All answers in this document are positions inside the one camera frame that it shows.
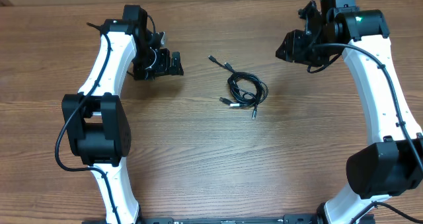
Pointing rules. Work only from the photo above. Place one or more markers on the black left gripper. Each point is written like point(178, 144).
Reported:
point(164, 66)

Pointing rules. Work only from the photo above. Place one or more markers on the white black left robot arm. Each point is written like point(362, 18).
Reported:
point(94, 119)

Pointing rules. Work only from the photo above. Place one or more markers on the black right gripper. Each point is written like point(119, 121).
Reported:
point(292, 46)

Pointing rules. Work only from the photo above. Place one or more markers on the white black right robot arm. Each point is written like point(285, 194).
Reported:
point(391, 163)

